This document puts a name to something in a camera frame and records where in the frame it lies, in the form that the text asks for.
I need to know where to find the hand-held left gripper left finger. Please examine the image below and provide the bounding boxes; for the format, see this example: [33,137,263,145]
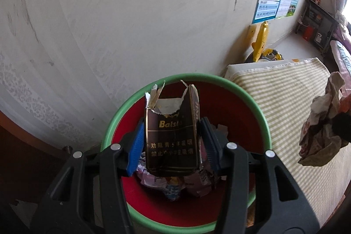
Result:
[30,117,146,234]

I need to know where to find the white blue milk carton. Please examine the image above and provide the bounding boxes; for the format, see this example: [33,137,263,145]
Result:
[164,178,183,201]

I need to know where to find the pink foil wrapper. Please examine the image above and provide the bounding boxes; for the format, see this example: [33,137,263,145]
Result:
[183,165,220,197]

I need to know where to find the brown wrapper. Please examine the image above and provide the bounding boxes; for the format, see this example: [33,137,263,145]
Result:
[298,72,350,167]

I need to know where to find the dark side table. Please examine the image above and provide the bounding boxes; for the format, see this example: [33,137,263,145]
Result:
[295,0,340,56]

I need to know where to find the dark wooden furniture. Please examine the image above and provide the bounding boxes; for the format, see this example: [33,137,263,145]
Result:
[0,111,102,234]

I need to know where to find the torn brown cigarette pack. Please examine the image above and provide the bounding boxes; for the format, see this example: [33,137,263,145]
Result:
[144,80,201,177]

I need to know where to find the yellow toy car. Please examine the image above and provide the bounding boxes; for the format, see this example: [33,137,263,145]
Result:
[263,49,283,61]

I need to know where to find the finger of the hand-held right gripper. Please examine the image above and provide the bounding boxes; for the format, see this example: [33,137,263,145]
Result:
[330,95,351,145]

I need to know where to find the small red bin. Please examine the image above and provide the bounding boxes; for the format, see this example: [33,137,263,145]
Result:
[303,25,314,41]

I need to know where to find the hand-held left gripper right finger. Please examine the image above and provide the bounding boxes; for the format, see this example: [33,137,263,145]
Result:
[199,117,321,234]

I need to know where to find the green bin with red inside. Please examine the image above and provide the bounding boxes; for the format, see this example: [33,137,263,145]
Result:
[101,73,272,233]

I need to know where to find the pink white carton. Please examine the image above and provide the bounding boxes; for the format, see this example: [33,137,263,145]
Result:
[136,157,168,188]

